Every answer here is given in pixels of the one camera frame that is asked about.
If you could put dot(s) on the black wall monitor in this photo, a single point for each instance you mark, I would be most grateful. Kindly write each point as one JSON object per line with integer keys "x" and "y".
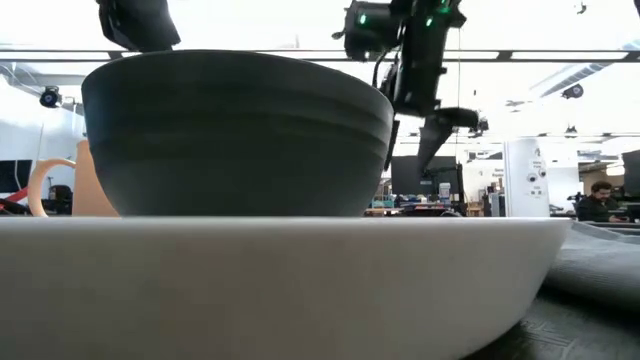
{"x": 12, "y": 175}

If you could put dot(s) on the black office chair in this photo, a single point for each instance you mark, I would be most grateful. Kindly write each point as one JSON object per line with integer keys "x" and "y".
{"x": 61, "y": 197}

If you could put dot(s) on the grey cloth napkin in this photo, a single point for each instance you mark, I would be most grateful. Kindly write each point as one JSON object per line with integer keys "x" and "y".
{"x": 600, "y": 270}

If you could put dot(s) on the white pillar cabinet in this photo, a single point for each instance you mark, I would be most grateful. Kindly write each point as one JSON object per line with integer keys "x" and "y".
{"x": 525, "y": 180}

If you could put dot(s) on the black monitor edge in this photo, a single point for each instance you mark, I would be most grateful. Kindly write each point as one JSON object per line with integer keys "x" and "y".
{"x": 632, "y": 172}

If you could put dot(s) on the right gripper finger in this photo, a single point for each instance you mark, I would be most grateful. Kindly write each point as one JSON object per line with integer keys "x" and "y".
{"x": 392, "y": 145}
{"x": 440, "y": 130}

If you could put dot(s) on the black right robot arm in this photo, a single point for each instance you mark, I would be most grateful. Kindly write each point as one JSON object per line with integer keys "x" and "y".
{"x": 430, "y": 12}

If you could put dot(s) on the white plate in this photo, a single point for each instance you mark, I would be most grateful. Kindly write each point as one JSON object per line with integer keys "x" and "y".
{"x": 270, "y": 285}

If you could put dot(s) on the round black ceiling camera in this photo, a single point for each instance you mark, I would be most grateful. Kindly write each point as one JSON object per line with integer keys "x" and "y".
{"x": 50, "y": 97}

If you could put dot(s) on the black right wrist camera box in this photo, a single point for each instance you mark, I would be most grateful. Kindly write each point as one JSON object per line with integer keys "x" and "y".
{"x": 370, "y": 30}

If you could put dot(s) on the black ceiling lamp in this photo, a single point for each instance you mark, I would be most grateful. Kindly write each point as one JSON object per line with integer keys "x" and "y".
{"x": 573, "y": 91}

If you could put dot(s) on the beige mug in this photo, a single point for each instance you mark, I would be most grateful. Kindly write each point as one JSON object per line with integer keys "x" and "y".
{"x": 90, "y": 190}

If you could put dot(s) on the small black ceiling camera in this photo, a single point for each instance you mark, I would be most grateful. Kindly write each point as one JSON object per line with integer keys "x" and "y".
{"x": 480, "y": 126}

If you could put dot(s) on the red object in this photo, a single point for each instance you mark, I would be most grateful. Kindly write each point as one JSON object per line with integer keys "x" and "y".
{"x": 12, "y": 200}

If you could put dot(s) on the large black monitor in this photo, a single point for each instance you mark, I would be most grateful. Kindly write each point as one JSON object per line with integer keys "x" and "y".
{"x": 405, "y": 175}

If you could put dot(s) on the seated person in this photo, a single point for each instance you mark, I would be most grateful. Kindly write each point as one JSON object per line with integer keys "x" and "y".
{"x": 600, "y": 205}

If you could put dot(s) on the dark grey bowl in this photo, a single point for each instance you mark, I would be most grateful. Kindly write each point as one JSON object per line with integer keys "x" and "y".
{"x": 235, "y": 135}

